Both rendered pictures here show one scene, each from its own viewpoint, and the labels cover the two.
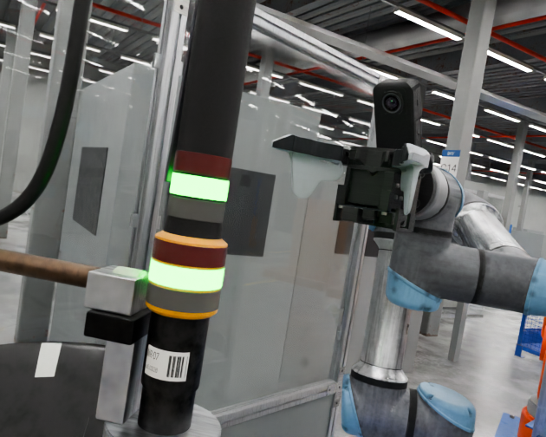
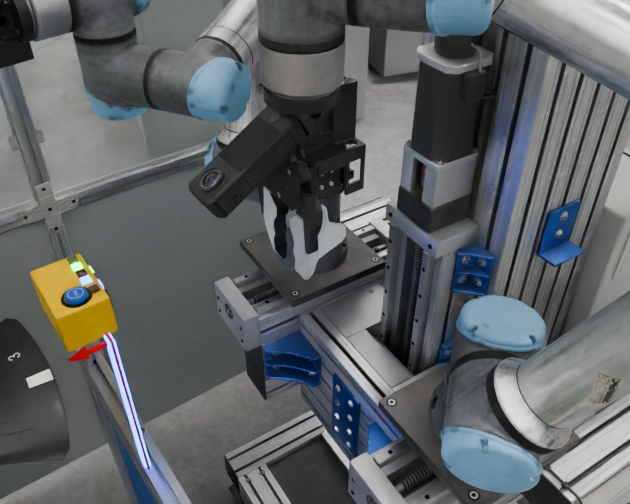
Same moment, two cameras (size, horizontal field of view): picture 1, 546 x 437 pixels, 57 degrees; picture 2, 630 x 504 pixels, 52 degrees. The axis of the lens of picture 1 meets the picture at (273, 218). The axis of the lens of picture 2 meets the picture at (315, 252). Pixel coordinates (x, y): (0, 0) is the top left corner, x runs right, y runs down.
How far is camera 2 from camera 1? 0.67 m
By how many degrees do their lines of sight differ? 38
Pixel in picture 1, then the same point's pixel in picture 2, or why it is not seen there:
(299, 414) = not seen: hidden behind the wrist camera
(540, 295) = (199, 106)
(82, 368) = not seen: outside the picture
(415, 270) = (91, 82)
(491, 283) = (156, 94)
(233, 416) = (182, 162)
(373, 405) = not seen: hidden behind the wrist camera
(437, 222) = (92, 30)
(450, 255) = (118, 64)
